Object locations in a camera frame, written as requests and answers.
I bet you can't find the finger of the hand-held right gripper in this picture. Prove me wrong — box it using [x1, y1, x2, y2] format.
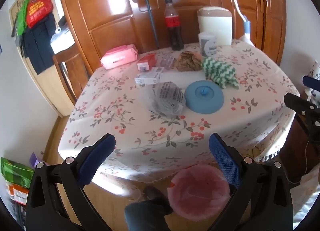
[284, 93, 320, 144]
[302, 76, 320, 91]

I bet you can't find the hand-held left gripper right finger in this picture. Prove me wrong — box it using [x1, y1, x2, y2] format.
[209, 133, 294, 231]

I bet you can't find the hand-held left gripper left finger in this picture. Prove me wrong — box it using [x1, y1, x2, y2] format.
[26, 133, 120, 231]

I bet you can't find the pink trash bin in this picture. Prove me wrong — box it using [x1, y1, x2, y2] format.
[167, 164, 230, 221]

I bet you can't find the brown paper bag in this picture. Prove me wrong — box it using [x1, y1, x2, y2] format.
[175, 51, 203, 72]

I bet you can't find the white spotted cloth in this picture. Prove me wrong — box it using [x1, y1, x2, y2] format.
[306, 60, 320, 102]

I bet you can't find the purple small object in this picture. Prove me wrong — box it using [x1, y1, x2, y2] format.
[29, 152, 45, 169]

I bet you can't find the floral tablecloth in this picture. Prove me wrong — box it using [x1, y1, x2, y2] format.
[58, 39, 300, 184]

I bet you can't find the blue silicone lid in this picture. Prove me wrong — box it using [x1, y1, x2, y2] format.
[184, 80, 225, 115]

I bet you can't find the person's leg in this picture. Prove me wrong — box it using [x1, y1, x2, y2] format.
[124, 186, 173, 231]

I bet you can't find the green packet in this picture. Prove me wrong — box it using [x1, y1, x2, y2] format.
[0, 156, 34, 189]

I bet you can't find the orange box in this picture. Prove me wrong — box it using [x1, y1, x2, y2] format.
[5, 183, 32, 206]

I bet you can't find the green zigzag cloth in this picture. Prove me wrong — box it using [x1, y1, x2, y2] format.
[202, 57, 240, 89]

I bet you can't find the white patterned bedding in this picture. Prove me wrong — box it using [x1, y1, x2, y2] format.
[291, 171, 320, 224]

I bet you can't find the clear printed plastic bag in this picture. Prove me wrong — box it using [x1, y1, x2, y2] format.
[141, 82, 187, 116]

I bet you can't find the white medicine box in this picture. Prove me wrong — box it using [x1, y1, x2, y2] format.
[134, 67, 165, 85]

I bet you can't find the wooden chair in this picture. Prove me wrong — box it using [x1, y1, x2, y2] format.
[52, 45, 90, 104]

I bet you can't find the pink wet wipes pack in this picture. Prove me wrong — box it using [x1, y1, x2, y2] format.
[101, 45, 138, 70]

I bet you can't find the white printed paper cup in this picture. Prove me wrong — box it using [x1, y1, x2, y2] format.
[199, 32, 218, 58]

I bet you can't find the white container brown lid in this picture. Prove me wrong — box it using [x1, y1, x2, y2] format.
[197, 7, 233, 46]

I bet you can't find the red small box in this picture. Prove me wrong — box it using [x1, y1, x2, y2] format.
[137, 54, 156, 72]

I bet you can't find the dark hanging jacket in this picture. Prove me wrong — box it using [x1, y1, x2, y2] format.
[20, 12, 60, 75]

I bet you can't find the cola bottle red label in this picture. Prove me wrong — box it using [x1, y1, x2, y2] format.
[164, 0, 185, 51]

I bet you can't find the black pole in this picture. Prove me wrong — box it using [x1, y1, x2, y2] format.
[138, 0, 160, 49]

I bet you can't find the red hanging bag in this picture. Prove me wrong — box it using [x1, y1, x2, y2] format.
[26, 0, 54, 29]

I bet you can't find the green hanging bag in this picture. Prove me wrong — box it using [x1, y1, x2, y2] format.
[11, 0, 29, 38]

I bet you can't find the thin white cable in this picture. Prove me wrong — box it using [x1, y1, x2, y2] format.
[287, 143, 309, 185]

